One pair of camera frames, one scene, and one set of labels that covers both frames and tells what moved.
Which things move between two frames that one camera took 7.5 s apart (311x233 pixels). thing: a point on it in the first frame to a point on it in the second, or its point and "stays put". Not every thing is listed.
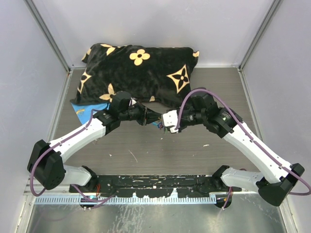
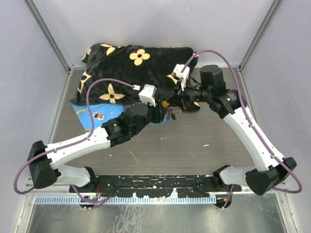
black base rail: x=164 y=186 stays put
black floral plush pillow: x=157 y=75 stays put
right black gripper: x=181 y=127 to x=179 y=97
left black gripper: x=147 y=116 to x=159 y=111
